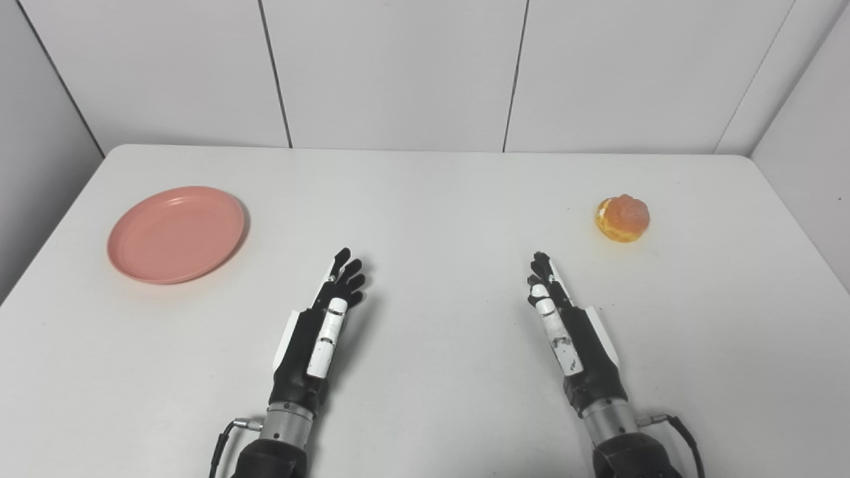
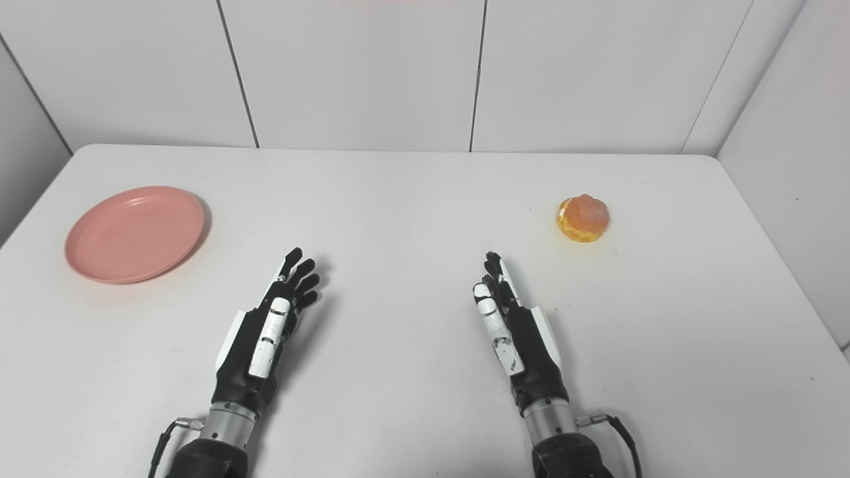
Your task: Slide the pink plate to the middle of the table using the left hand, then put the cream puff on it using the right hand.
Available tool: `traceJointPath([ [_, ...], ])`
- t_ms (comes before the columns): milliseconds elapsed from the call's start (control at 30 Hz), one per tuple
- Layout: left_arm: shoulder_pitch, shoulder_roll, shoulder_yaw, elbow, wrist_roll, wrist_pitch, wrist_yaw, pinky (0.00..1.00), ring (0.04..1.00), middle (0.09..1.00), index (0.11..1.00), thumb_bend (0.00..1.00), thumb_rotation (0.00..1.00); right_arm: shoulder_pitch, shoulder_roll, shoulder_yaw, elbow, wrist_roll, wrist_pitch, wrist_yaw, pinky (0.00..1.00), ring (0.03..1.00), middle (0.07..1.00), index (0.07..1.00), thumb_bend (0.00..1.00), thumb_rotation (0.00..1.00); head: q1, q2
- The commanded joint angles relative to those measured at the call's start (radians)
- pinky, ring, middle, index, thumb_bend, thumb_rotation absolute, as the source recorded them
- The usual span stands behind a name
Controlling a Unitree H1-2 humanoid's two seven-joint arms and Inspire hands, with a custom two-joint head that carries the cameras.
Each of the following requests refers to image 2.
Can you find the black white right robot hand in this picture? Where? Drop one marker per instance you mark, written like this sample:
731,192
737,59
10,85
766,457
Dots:
531,345

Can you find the pink round plate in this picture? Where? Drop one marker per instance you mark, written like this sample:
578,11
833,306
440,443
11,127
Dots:
135,234

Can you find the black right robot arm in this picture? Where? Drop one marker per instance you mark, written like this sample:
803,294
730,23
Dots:
564,451

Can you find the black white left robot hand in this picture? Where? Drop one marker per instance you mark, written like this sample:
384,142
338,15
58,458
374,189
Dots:
249,352

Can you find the orange cream puff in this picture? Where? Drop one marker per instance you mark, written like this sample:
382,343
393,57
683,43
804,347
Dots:
583,218

